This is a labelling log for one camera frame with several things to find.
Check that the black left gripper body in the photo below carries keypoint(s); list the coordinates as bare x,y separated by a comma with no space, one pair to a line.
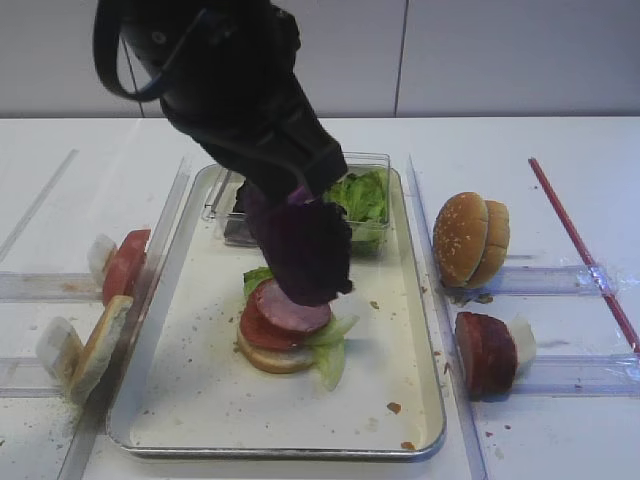
249,111

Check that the purple lettuce leaf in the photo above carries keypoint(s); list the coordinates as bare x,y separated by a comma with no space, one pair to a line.
306,242

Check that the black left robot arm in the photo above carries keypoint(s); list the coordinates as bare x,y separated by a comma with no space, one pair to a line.
129,37

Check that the clear lettuce container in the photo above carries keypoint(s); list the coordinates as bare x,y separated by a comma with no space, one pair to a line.
224,207

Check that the green lettuce in container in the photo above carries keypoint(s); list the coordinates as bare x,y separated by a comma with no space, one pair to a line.
363,195

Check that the meat patty on burger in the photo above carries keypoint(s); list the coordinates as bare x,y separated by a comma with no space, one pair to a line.
282,312

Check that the tomato slice left rack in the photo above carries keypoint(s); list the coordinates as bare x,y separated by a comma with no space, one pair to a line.
126,265

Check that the tomato slice on burger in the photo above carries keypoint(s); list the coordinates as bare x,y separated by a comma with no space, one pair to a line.
258,331

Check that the green lettuce on burger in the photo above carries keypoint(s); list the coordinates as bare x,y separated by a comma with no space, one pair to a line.
328,344

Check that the white pusher left upper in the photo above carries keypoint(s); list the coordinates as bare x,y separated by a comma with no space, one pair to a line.
99,256

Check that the white pusher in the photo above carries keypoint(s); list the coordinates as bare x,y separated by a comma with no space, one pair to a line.
524,341
58,350
99,256

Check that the sesame bun top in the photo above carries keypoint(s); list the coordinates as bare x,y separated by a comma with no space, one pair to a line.
459,237

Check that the bottom bun on tray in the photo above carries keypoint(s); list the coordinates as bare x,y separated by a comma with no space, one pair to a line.
275,362

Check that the clear left upper track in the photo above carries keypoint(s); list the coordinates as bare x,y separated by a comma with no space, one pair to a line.
49,288

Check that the clear track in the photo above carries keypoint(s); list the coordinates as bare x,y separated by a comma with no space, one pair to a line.
49,288
570,280
581,375
26,378

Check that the bun half right rack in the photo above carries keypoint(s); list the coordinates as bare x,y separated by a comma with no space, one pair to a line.
496,245

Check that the bun half rack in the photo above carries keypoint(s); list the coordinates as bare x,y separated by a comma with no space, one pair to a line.
496,245
96,354

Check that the bun half left rack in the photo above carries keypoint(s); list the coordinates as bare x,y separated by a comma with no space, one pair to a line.
96,354

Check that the metal tray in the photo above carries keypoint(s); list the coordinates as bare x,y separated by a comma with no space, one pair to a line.
226,366

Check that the red straw rod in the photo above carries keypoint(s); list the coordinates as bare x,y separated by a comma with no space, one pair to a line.
618,313

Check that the white pusher left lower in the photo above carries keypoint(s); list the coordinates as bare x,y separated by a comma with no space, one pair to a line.
58,350

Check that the clear left lower track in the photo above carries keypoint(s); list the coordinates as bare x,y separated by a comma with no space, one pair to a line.
26,378

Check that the white pusher right lower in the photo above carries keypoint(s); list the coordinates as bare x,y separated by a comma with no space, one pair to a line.
524,341

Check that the clear right upper track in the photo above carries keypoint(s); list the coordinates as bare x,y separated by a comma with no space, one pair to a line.
570,280

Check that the clear right lower track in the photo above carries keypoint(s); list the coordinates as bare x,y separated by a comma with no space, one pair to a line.
581,375

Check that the clear left long rail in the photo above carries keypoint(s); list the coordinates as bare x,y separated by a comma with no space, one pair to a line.
94,412

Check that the clear long rail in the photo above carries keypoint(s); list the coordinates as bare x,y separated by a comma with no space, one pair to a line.
94,412
454,375

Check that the clear right long rail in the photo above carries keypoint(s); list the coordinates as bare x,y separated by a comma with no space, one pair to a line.
454,375

